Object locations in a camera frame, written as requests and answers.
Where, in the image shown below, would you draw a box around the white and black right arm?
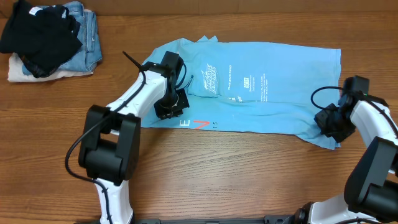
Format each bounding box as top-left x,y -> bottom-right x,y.
289,76 -> 397,223

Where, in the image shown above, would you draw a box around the light blue printed t-shirt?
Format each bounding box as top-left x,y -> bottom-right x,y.
142,37 -> 341,150

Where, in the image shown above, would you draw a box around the blue denim jeans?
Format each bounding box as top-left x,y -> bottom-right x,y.
22,2 -> 102,75

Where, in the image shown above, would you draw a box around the black folded garment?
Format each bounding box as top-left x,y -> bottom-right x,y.
1,1 -> 82,78

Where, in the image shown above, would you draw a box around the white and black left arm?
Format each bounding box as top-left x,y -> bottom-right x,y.
77,51 -> 189,223

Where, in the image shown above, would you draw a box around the white folded garment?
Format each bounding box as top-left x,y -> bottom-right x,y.
7,53 -> 93,83

